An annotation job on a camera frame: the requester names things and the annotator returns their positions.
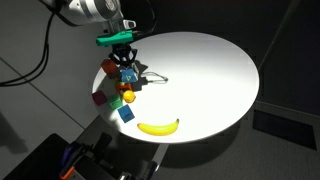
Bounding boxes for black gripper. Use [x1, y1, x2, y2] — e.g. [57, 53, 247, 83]
[109, 43, 138, 68]

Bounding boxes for blue number four block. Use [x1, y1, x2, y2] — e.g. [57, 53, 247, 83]
[120, 69, 138, 83]

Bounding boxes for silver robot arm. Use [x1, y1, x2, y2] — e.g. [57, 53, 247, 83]
[39, 0, 137, 69]

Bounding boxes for orange number six block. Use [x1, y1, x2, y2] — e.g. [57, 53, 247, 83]
[114, 80, 132, 94]

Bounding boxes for orange-red cube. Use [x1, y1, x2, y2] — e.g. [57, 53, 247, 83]
[101, 59, 119, 78]

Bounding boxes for yellow ball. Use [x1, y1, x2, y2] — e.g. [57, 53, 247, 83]
[122, 90, 136, 103]

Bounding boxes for magenta cube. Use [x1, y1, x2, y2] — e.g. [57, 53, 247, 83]
[92, 90, 107, 106]

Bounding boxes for green cube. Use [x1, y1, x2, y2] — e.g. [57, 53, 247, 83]
[108, 95, 123, 110]

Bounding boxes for blue cube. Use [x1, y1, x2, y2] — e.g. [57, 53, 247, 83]
[118, 105, 135, 123]

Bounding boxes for yellow banana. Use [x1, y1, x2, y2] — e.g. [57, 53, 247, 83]
[137, 119, 179, 136]

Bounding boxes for round white table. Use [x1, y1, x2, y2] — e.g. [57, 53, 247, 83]
[97, 32, 259, 144]

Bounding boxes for white table leg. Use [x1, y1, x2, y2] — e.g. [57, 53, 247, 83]
[152, 144, 169, 170]

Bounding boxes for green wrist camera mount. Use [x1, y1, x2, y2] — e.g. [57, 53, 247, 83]
[96, 30, 133, 46]

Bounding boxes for black cables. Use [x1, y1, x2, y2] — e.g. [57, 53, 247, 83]
[0, 0, 58, 88]

